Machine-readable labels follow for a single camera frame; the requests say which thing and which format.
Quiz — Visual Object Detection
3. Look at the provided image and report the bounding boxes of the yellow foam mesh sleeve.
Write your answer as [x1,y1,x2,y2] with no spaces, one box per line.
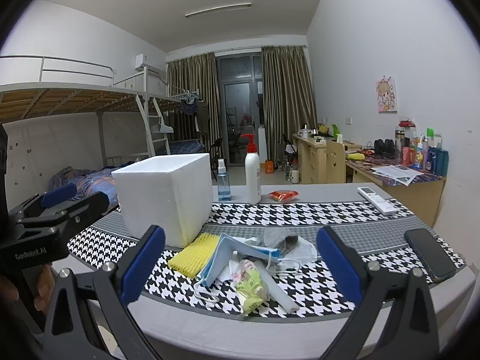
[168,233,220,279]

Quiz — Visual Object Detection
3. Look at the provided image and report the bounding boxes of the blue surgical face mask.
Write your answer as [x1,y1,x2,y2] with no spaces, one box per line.
[193,233,282,303]

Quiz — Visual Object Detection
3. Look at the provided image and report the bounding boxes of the grey fuzzy sock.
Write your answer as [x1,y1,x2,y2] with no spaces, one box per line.
[261,228,317,268]

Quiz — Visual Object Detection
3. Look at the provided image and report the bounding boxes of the green tissue packet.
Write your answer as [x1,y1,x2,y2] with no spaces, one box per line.
[232,259,269,316]

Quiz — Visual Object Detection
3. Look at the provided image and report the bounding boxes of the white paper tissue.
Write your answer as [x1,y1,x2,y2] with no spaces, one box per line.
[216,234,269,283]

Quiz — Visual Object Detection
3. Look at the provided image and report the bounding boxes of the person's left hand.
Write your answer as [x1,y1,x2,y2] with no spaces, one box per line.
[0,264,55,314]

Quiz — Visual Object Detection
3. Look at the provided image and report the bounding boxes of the blue plaid quilt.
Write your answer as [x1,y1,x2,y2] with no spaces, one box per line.
[48,166,118,207]

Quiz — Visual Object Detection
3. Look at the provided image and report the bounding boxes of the black smartphone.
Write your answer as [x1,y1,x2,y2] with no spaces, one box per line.
[403,228,456,283]

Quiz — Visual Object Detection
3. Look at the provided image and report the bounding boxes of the white styrofoam box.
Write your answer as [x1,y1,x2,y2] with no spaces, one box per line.
[112,154,213,249]

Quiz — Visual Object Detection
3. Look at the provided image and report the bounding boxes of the metal bunk bed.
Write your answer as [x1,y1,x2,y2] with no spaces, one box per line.
[1,55,202,166]

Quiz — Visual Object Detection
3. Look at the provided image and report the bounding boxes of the white remote control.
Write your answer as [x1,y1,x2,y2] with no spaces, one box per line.
[357,187,398,216]

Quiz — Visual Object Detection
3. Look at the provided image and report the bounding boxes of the wooden desk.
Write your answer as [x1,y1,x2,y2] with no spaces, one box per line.
[293,134,447,227]

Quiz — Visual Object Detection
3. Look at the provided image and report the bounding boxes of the blue spray bottle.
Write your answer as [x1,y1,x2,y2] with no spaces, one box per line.
[216,158,231,202]

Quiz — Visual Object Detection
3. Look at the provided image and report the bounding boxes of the black folding chair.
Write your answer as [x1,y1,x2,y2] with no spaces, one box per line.
[209,137,222,180]

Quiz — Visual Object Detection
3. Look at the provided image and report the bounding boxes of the printed paper sheets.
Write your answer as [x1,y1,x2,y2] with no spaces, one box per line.
[371,165,422,186]

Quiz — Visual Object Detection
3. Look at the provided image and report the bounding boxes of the houndstooth table cloth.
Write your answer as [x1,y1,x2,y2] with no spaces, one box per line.
[66,198,467,319]

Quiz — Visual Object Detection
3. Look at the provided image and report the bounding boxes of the white pump lotion bottle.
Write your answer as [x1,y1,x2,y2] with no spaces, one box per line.
[241,133,261,205]

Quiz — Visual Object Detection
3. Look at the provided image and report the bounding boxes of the left brown curtain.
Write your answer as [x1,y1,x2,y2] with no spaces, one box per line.
[166,52,223,162]

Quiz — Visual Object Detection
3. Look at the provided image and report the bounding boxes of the brown curtain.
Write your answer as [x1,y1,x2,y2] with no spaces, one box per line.
[261,46,317,162]
[166,52,223,162]

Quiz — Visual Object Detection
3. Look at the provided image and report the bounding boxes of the black headphones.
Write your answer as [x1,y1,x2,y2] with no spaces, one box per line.
[373,139,395,158]

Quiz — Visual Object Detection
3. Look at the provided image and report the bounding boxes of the red snack packet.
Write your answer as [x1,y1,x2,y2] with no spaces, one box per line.
[268,189,299,203]

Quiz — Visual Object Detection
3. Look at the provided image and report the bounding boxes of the white floor jug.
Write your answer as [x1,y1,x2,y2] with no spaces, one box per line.
[290,164,300,184]

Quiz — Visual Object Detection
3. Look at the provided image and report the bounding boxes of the orange jug on floor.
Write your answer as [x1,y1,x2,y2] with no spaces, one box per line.
[264,160,275,174]

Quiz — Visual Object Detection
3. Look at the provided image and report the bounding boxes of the glass balcony door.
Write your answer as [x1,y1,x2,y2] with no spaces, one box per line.
[216,52,264,166]

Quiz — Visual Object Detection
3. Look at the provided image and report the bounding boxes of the right brown curtain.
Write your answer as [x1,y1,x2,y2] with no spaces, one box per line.
[261,46,317,162]

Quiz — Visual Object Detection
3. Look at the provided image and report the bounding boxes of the ceiling tube light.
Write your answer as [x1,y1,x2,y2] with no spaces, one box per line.
[185,2,252,19]

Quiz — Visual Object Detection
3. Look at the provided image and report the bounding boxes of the wall air conditioner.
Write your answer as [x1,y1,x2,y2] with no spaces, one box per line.
[134,54,165,75]

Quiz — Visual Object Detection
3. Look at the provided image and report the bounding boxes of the cartoon girl wall poster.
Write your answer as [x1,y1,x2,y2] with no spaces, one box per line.
[376,76,398,113]

